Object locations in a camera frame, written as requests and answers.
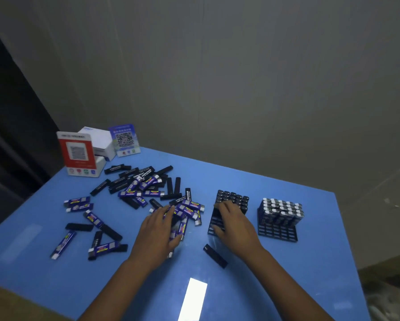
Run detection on person's left hand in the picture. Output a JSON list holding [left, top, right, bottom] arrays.
[[128, 205, 183, 272]]

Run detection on person's right hand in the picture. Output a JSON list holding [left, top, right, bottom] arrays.
[[211, 200, 266, 262]]

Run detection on black grid tray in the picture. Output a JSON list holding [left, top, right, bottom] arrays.
[[207, 189, 250, 236], [257, 198, 305, 243]]

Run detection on black slim lighter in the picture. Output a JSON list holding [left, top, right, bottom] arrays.
[[203, 243, 228, 269]]

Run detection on row of black lighters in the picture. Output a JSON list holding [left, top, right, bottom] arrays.
[[215, 189, 250, 214]]

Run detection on row of blue lighters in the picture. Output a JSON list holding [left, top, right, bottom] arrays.
[[258, 198, 305, 226]]

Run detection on pile of mixed lighters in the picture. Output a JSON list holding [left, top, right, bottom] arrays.
[[50, 165, 206, 261]]

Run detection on person's right forearm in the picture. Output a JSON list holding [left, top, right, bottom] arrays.
[[248, 249, 334, 321]]

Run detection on person's left forearm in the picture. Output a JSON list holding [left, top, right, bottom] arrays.
[[78, 259, 152, 321]]

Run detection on blue code sign stand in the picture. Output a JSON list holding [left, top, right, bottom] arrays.
[[108, 123, 141, 157]]

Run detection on red code sign stand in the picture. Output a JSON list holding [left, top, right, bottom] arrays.
[[56, 131, 107, 178]]

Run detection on white cardboard box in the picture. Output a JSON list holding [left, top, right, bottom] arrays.
[[78, 126, 117, 161]]

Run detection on crumpled clear plastic bags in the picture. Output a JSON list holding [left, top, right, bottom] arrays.
[[360, 270, 400, 321]]

